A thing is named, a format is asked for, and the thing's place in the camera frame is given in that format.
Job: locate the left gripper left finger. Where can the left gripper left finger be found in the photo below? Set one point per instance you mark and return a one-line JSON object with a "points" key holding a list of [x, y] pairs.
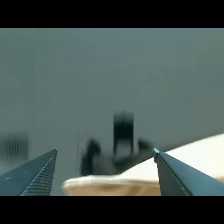
{"points": [[33, 180]]}

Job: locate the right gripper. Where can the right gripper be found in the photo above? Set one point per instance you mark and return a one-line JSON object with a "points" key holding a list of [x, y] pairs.
{"points": [[91, 160]]}

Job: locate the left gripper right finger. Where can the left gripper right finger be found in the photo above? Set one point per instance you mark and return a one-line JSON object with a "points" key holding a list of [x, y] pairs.
{"points": [[186, 181]]}

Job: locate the cream garment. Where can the cream garment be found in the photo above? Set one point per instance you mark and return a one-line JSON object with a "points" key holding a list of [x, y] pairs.
{"points": [[110, 186]]}

